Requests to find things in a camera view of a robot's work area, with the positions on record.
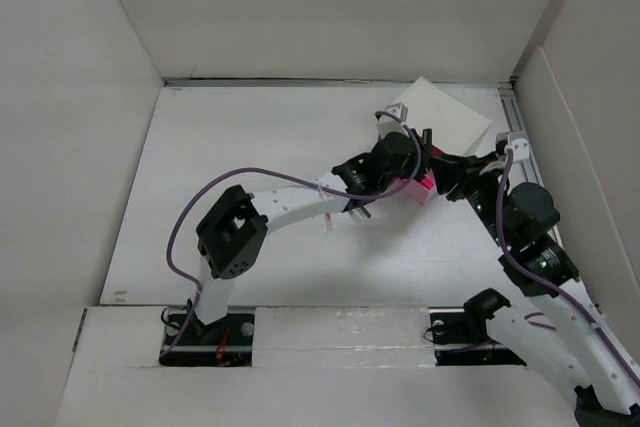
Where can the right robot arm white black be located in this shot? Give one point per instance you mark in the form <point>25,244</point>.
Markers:
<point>575,352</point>

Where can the white drawer organizer box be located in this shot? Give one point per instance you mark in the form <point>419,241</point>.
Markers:
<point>457,129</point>

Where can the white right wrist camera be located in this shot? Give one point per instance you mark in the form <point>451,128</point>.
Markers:
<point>514,144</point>

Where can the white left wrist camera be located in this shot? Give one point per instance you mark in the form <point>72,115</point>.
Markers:
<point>391,120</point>

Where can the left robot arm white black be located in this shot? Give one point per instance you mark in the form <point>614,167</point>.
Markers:
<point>231,234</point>

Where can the green gel pen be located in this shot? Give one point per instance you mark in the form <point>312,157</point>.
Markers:
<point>359,214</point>

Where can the red gel pen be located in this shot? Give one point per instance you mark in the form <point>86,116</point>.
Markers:
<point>328,222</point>

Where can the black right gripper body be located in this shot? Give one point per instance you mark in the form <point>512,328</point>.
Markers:
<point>471,180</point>

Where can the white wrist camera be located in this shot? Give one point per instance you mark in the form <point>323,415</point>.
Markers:
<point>391,120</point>
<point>514,144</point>

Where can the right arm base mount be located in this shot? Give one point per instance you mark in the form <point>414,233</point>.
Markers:
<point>460,337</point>

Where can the pink drawer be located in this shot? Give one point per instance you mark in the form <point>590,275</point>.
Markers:
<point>423,185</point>

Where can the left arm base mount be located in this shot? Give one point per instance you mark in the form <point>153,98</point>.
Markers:
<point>225,343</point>

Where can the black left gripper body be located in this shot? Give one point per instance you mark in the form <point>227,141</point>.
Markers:
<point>408,168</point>

